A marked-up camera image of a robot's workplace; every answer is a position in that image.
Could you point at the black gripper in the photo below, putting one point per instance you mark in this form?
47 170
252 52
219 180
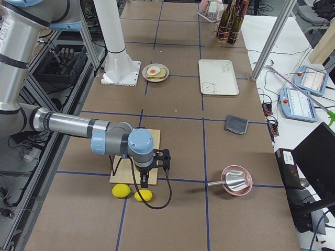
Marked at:
143 172

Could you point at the wooden cutting board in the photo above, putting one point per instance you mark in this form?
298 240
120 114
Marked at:
126 149

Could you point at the white round plate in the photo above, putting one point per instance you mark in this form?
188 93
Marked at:
158 65

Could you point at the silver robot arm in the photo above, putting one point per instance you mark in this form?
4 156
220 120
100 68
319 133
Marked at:
22 24

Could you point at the white bear tray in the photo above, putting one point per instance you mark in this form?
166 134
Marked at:
217 77

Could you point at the yellow lemon right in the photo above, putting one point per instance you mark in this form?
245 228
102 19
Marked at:
143 195

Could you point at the yellow lemon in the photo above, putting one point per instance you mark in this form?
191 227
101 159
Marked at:
121 191
143 195

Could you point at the yellow lemon left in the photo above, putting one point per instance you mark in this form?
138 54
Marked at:
121 191

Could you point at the metal scoop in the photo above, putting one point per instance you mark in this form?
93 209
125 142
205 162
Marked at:
234 180

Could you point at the bottom bread slice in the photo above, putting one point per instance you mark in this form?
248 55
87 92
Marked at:
160 75

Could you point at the folded grey cloth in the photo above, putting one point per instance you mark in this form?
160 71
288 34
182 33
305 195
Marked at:
236 125

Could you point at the fried egg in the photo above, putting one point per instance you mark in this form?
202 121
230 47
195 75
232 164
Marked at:
153 70

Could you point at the pink bowl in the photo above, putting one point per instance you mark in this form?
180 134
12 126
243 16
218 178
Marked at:
249 178

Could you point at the black equipment box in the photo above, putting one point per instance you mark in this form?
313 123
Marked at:
63 66

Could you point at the dark glass bottle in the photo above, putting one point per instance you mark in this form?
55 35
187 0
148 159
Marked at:
224 21
233 33

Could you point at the near teach pendant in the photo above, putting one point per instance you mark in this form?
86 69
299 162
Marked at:
295 105

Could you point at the teach pendant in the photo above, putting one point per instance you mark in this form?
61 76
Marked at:
312 80
295 105

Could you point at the black monitor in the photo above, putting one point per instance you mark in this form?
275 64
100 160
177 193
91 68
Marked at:
315 158

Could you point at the pink dish rack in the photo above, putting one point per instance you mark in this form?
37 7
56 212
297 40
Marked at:
211 10

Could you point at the far teach pendant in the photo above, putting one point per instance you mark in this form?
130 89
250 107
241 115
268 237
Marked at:
312 80

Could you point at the copper wire bottle rack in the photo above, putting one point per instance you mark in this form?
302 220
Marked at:
228 29

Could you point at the aluminium frame post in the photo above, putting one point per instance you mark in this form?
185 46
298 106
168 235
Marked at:
272 38

